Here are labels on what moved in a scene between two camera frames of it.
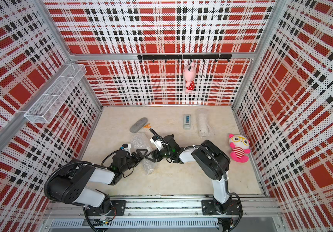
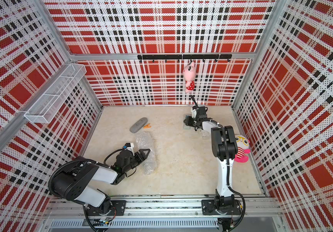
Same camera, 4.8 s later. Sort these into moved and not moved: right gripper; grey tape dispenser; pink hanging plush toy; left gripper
Moved: right gripper
Not moved: pink hanging plush toy; left gripper; grey tape dispenser
